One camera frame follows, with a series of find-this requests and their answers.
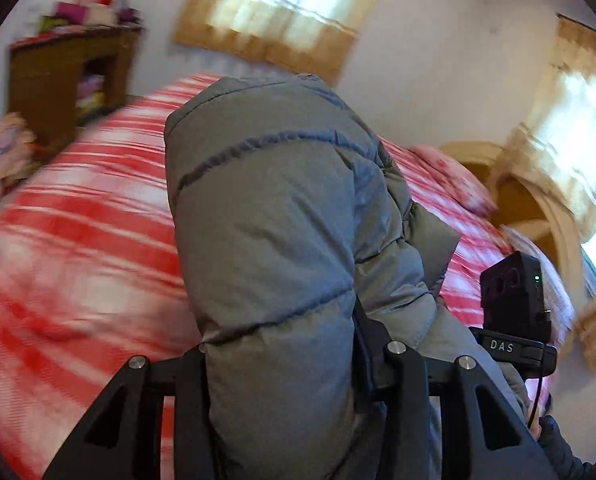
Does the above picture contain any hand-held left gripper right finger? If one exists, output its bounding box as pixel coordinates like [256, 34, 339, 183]
[350, 297, 558, 480]

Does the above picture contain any heap of pale printed cloth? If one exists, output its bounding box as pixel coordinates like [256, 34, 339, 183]
[0, 112, 41, 203]

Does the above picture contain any person's right forearm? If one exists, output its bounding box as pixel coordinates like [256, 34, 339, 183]
[530, 402, 596, 480]

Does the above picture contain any brown wooden cabinet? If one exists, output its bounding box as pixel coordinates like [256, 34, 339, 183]
[7, 25, 144, 158]

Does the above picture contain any black cable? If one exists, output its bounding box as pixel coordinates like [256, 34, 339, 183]
[525, 310, 553, 431]

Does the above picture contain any grey puffer jacket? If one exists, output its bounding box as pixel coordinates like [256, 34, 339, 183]
[164, 74, 533, 480]

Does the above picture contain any red plaid pillow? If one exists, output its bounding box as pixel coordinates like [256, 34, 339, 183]
[408, 146, 498, 216]

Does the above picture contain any stack of folded cloths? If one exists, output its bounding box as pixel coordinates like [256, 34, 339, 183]
[75, 74, 110, 121]

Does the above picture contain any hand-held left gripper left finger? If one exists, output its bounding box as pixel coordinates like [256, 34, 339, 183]
[42, 342, 219, 480]

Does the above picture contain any tan sheer window curtain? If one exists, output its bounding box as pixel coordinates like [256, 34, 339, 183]
[173, 0, 393, 86]
[502, 15, 596, 373]

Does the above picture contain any bed with red plaid sheet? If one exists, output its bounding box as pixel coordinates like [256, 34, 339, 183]
[0, 72, 568, 480]

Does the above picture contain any pile of colourful folded clothes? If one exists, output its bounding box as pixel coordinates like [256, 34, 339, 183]
[13, 0, 141, 43]

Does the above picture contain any wooden headboard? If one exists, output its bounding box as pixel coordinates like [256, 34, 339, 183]
[438, 141, 586, 306]

